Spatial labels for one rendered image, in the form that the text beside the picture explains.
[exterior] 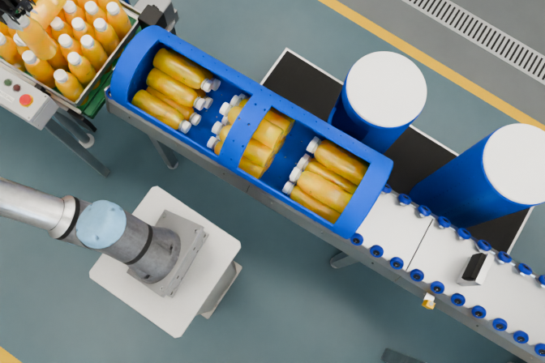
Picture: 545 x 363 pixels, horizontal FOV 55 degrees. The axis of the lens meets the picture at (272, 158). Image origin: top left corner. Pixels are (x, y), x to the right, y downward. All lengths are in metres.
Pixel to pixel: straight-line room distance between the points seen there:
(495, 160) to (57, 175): 2.09
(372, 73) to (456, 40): 1.45
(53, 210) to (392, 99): 1.12
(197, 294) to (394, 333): 1.45
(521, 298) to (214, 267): 1.03
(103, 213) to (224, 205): 1.47
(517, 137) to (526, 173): 0.13
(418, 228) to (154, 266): 0.92
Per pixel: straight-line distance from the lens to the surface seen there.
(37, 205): 1.40
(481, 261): 1.78
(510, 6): 3.51
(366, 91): 1.84
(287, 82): 2.78
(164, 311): 1.57
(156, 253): 1.39
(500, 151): 1.92
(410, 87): 1.89
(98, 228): 1.33
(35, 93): 1.85
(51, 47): 1.80
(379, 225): 1.84
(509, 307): 1.97
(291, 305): 2.71
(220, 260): 1.56
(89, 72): 1.92
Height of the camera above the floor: 2.70
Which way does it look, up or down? 75 degrees down
